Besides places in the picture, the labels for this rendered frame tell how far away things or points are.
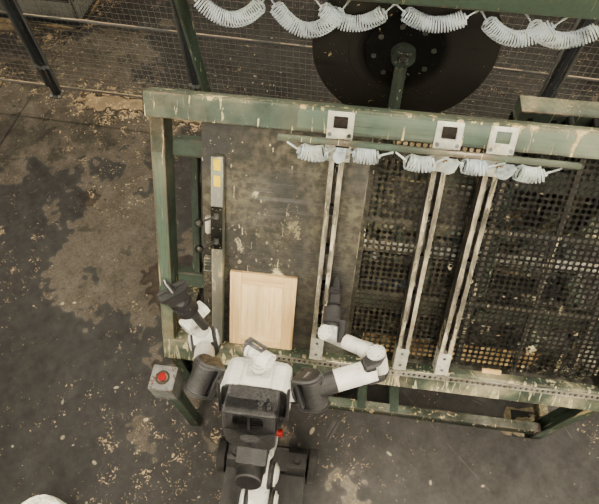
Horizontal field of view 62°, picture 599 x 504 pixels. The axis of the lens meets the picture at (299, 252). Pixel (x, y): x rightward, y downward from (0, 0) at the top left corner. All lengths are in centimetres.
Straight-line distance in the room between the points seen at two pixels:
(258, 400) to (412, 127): 116
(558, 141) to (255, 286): 138
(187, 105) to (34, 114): 335
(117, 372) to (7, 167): 216
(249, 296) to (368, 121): 99
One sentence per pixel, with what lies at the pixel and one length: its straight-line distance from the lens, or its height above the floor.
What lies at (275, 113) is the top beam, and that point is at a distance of 197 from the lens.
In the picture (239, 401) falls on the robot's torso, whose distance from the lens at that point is 194.
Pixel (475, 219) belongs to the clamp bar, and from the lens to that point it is 216.
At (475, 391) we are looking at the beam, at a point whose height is 83.
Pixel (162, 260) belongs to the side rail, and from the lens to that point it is 238.
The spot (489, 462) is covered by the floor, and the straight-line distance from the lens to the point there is 351.
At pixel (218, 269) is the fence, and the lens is 233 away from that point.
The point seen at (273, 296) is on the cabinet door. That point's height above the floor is 114.
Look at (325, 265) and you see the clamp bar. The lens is 224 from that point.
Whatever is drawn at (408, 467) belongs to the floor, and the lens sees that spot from 337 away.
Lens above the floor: 327
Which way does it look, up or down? 59 degrees down
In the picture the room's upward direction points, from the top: straight up
